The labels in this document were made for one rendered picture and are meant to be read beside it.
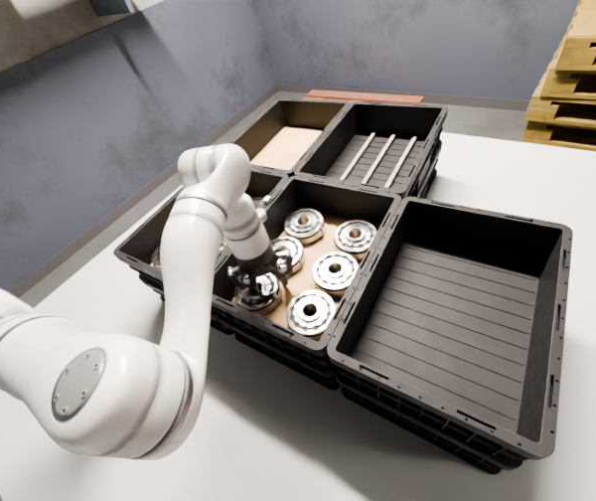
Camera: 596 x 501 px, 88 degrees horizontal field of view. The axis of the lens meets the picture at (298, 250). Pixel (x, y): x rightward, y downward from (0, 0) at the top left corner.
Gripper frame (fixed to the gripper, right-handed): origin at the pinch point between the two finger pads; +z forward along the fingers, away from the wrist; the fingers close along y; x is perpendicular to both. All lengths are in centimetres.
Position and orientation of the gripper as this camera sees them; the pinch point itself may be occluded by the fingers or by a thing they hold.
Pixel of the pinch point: (270, 285)
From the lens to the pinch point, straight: 70.3
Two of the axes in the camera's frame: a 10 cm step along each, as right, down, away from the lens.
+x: -2.5, -7.0, 6.7
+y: 9.5, -3.2, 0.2
